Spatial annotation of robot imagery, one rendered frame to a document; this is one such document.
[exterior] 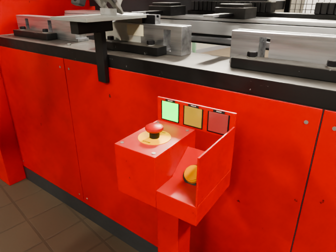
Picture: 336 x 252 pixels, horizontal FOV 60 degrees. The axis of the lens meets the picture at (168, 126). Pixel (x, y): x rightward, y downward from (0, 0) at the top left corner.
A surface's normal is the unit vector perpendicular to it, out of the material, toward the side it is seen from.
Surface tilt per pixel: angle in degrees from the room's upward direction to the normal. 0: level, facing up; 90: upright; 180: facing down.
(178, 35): 90
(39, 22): 90
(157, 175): 90
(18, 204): 0
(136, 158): 90
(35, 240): 0
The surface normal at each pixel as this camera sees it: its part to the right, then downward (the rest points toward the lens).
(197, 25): -0.60, 0.33
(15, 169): 0.80, 0.25
